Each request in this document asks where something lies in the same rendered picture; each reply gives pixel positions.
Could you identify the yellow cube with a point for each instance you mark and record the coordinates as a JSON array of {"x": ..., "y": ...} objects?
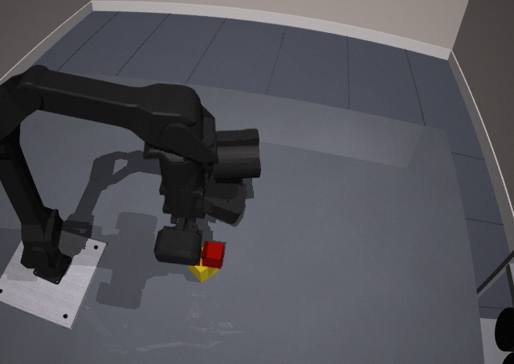
[{"x": 202, "y": 272}]

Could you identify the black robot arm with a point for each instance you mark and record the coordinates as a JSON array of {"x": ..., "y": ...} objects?
[{"x": 170, "y": 119}]

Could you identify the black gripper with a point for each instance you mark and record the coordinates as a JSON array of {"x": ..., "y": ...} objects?
[{"x": 180, "y": 244}]

